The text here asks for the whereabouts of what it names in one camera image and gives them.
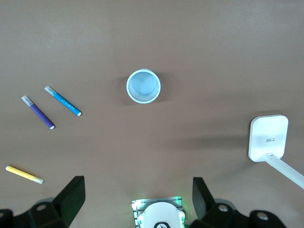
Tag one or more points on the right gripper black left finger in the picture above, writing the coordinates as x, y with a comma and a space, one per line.
69, 197

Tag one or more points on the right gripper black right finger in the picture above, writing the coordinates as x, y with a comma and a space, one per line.
202, 202

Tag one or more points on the blue marker pen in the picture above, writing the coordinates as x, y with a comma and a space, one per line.
63, 101

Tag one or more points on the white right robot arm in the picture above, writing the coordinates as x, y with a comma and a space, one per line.
159, 213

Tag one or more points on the yellow marker pen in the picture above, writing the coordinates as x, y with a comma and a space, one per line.
21, 173

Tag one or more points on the purple marker pen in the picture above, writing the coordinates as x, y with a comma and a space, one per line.
40, 115

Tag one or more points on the white desk lamp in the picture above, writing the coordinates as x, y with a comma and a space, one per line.
268, 135

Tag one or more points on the translucent blue plastic cup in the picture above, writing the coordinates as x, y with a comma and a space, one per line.
142, 83

